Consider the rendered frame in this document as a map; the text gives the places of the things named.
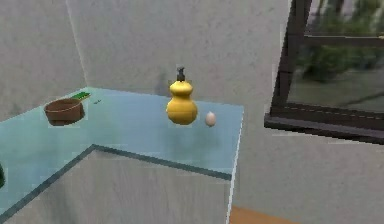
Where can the pale blue kitchen counter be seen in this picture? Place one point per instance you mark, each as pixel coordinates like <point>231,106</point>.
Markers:
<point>133,140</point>

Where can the yellow soap dispenser bottle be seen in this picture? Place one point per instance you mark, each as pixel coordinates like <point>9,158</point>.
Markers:
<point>181,106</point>

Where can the white egg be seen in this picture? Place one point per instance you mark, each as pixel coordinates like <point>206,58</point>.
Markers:
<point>210,119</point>

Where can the dark framed window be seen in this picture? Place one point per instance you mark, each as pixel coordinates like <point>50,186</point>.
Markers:
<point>333,66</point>

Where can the dark green round object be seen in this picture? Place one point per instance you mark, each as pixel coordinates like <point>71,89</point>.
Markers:
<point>1,176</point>

